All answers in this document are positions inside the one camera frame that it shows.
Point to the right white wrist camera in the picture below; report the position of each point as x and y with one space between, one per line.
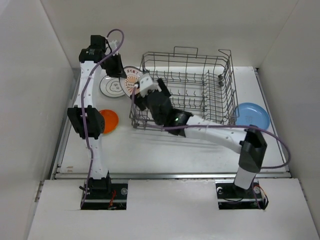
146 85

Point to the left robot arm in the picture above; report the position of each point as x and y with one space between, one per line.
100 56

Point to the grey wire dish rack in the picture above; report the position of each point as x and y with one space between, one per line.
201 84

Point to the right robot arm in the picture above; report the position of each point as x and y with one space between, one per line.
247 141

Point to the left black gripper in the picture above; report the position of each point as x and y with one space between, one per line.
118 71

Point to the white plate orange sunburst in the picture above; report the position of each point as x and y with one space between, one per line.
127 84

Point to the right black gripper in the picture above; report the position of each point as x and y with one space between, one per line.
141 101

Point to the white plate dark green rim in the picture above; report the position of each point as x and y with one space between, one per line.
112 94

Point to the aluminium rail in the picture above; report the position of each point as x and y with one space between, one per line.
162 176

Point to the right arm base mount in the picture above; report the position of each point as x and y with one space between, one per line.
231 197

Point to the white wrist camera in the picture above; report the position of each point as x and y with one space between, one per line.
146 85
112 47

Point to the blue plate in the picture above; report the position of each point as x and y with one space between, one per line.
248 113

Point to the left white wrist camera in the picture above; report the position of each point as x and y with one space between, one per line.
112 47

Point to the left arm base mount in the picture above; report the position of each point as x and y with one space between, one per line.
105 197

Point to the white plate cloud motif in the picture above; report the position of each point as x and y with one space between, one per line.
110 83

